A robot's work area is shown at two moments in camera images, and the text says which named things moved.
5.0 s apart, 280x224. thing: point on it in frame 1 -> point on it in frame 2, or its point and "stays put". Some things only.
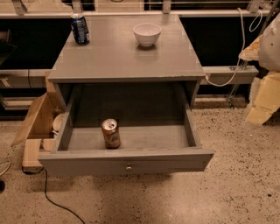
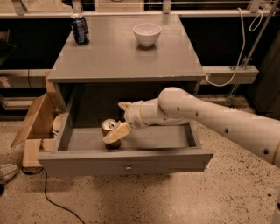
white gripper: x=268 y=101 -> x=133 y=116
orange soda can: x=110 y=128 stays put
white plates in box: x=58 y=122 stays put
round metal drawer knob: x=129 y=168 stays put
